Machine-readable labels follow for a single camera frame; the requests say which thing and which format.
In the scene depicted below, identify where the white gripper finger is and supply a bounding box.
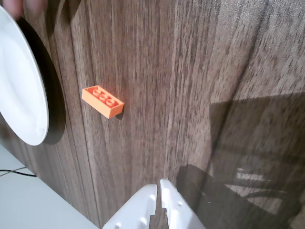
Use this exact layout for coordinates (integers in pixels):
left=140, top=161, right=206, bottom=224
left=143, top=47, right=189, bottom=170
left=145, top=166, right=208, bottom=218
left=160, top=178, right=205, bottom=229
left=102, top=183, right=158, bottom=229

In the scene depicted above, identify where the white round plate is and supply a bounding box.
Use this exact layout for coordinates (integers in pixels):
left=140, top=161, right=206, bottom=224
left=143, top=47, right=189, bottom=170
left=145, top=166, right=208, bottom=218
left=0, top=4, right=50, bottom=146

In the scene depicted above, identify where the thin black cable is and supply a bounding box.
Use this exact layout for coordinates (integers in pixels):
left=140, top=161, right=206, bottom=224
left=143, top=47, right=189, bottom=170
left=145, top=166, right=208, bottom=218
left=0, top=169, right=37, bottom=177

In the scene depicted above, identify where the person's hand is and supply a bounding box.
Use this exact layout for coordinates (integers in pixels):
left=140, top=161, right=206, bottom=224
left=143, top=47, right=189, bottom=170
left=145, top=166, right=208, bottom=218
left=4, top=0, right=24, bottom=20

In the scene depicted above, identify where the orange lego block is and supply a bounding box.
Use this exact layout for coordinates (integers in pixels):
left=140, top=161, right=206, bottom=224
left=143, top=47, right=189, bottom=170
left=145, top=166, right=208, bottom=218
left=81, top=85, right=125, bottom=119

